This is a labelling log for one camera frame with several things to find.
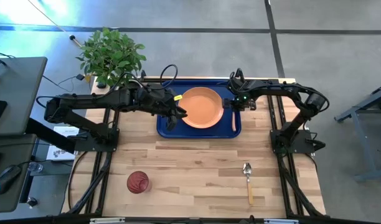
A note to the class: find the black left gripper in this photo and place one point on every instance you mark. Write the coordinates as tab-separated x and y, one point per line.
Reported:
162	101

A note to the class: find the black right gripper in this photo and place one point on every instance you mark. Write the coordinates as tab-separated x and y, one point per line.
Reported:
242	104

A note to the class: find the orange plate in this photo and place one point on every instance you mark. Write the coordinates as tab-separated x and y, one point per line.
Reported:
203	107

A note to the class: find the red translucent cup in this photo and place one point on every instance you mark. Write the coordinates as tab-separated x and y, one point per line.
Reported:
137	182

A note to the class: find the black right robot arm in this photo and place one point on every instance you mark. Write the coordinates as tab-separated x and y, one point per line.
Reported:
280	90

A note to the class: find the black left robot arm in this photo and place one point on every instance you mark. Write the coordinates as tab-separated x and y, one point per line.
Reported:
94	101

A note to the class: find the blue plastic tray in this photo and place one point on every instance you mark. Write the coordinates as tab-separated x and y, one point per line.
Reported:
203	133

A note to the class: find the green plant in white pot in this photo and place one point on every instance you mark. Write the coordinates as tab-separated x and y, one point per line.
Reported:
111	59

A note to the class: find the white printed paper sheet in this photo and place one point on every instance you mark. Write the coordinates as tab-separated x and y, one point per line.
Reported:
58	154

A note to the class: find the black desk beam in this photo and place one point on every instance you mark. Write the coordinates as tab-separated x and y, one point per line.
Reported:
50	135

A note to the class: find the thin rod with black knob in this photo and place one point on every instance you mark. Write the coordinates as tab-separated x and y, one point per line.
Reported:
72	37

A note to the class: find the clear water bottle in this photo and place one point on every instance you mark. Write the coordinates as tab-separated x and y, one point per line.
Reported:
35	167

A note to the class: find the grey desk top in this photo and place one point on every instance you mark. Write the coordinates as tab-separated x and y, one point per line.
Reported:
19	93

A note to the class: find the grey-blue metal stand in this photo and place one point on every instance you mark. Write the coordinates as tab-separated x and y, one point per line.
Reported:
374	176

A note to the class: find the small black round knob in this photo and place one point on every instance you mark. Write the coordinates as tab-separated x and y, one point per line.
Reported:
32	202

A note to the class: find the grey desk shelf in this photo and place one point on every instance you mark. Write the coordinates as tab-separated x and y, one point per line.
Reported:
10	149

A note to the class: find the black computer mouse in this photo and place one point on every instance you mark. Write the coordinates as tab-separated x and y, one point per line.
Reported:
7	179

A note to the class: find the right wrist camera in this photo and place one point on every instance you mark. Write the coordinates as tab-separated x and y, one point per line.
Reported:
252	105

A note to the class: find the black aluminium table frame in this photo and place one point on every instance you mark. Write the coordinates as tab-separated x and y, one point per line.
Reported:
270	118

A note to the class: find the silver metal bracket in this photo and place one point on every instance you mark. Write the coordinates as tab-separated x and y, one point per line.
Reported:
280	221
106	220

